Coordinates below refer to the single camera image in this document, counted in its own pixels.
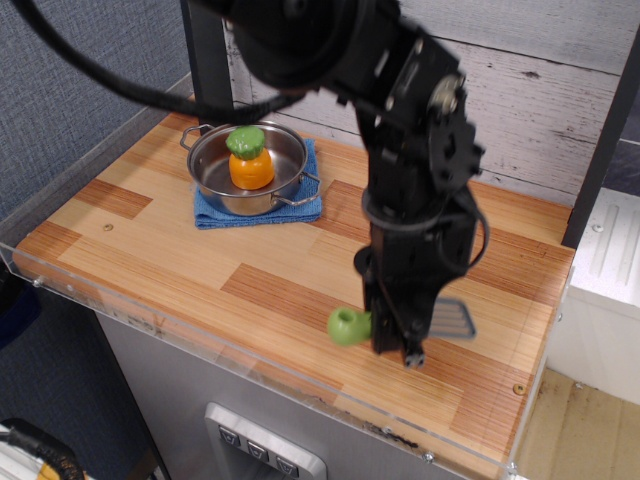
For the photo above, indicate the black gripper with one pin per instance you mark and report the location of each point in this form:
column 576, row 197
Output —
column 403, row 274

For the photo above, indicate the green handled grey spatula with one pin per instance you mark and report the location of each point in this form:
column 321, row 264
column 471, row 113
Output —
column 451, row 319

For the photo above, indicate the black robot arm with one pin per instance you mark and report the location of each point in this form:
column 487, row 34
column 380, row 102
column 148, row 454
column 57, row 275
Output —
column 409, row 98

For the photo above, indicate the orange toy carrot green top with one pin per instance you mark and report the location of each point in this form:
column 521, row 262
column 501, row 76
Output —
column 250, row 164

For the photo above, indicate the silver button control panel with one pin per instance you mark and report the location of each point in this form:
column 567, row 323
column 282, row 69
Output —
column 247, row 450

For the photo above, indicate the blue folded cloth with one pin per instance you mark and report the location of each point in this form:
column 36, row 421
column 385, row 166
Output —
column 207, row 217

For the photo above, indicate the stainless steel pot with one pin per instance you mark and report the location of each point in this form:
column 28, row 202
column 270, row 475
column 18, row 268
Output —
column 208, row 165

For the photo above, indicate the white aluminium rail block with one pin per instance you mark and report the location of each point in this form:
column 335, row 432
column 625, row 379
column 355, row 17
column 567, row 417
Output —
column 595, row 340

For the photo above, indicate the black vertical post right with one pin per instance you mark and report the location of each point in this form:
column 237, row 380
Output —
column 615, row 50

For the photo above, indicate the black vertical post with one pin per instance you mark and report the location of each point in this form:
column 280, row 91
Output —
column 206, row 45
column 615, row 50

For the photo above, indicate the black vertical post left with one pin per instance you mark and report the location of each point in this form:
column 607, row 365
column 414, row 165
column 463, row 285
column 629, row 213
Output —
column 206, row 45

